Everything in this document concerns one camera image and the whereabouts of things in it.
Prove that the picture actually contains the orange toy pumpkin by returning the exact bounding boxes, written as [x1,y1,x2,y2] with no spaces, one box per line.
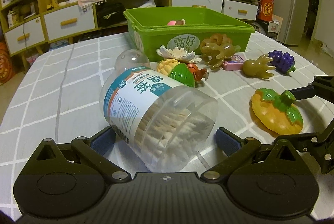
[251,88,304,135]

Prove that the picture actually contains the clear cotton swab jar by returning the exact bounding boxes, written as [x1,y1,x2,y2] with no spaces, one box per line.
[100,66,218,173]

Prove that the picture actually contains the pink pig toy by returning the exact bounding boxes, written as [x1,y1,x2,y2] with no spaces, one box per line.
[167,19,186,26]

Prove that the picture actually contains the purple toy grapes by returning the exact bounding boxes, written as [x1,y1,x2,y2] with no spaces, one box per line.
[268,50,296,75]

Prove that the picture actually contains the brown octopus toy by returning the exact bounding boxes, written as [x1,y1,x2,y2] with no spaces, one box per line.
[242,54,276,79]
[200,42,235,70]

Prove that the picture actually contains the grey checked table cloth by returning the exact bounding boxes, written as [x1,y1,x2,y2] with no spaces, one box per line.
[1,32,333,220]

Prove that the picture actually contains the pink card box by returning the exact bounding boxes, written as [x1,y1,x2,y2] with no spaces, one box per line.
[221,55,245,71]

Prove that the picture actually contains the orange crab toy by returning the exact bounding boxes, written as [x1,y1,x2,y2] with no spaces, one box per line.
[187,63,209,83]

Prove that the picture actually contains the red gift box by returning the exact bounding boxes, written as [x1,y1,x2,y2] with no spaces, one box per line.
[258,0,275,22]

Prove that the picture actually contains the toy corn green husk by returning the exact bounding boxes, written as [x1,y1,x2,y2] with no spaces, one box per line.
[157,58,195,88]

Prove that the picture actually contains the clear capsule ball toy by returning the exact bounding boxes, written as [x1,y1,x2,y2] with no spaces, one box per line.
[114,49,151,74]

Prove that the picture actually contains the white starfish toy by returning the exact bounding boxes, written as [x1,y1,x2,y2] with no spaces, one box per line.
[156,45,201,64]

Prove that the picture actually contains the red round snack bag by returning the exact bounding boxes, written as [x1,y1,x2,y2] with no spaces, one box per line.
[0,41,15,84]

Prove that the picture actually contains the green plastic storage bin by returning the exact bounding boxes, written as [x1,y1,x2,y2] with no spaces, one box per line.
[123,7,255,62]

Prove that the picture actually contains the black bag on shelf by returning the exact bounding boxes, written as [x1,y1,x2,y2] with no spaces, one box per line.
[95,1,127,29]

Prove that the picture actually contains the wooden cabinet white drawers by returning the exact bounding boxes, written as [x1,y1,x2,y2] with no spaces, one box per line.
[0,0,259,58]

